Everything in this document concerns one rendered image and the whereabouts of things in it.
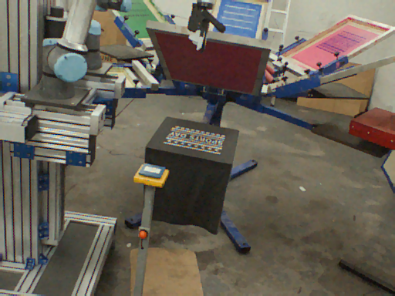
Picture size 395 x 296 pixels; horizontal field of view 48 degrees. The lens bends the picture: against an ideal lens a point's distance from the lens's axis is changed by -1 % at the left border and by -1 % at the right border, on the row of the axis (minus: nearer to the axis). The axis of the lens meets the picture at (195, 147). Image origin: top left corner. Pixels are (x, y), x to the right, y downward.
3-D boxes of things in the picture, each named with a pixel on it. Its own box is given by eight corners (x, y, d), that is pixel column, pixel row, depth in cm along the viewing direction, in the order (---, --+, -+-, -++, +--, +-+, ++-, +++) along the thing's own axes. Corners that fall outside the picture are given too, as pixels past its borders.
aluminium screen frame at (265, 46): (271, 49, 199) (272, 41, 200) (145, 27, 204) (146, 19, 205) (258, 95, 277) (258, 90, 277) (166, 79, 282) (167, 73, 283)
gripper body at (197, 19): (188, 32, 192) (194, 5, 191) (208, 36, 191) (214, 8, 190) (186, 30, 185) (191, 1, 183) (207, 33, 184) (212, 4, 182)
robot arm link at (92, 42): (89, 50, 220) (91, 23, 214) (69, 45, 225) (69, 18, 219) (105, 48, 230) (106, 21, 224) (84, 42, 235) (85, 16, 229)
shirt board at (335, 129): (396, 151, 292) (400, 140, 288) (376, 168, 262) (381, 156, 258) (232, 92, 363) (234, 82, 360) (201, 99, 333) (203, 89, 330)
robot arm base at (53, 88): (32, 95, 179) (32, 72, 175) (45, 85, 192) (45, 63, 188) (69, 101, 179) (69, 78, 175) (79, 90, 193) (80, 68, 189)
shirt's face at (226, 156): (231, 164, 220) (231, 163, 220) (146, 147, 224) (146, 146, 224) (238, 130, 263) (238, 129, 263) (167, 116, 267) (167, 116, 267)
